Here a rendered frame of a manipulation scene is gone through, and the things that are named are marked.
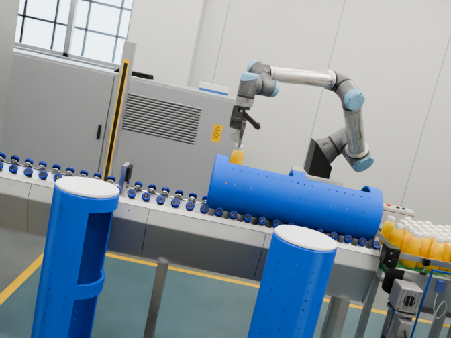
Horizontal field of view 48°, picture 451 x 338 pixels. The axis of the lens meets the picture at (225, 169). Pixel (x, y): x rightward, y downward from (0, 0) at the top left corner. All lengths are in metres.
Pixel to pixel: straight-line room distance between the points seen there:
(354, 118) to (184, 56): 2.48
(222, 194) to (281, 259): 0.52
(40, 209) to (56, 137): 1.77
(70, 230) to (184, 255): 0.68
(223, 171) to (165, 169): 1.78
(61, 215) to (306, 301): 1.09
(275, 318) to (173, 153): 2.28
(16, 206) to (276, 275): 1.35
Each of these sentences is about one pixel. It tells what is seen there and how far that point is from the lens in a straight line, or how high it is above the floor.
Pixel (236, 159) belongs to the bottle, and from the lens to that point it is 2.58.
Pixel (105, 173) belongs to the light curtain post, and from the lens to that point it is 3.01.
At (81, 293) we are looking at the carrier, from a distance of 2.36.
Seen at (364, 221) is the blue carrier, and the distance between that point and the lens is 2.63.
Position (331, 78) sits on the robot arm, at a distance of 2.98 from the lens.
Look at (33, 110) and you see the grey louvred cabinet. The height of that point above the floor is 1.01.
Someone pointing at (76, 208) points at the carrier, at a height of 0.97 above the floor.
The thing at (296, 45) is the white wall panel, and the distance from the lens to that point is 5.44.
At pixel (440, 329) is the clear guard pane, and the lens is 2.82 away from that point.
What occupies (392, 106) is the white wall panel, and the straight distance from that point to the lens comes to 5.67.
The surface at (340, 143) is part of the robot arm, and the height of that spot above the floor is 1.35.
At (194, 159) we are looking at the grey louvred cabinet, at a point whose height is 0.89.
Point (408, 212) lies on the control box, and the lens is 3.10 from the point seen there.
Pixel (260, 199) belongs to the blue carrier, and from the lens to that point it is 2.51.
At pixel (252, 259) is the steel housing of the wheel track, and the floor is 0.76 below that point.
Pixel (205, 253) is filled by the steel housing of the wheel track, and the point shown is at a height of 0.73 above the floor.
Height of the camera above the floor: 1.66
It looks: 11 degrees down
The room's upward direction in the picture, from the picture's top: 12 degrees clockwise
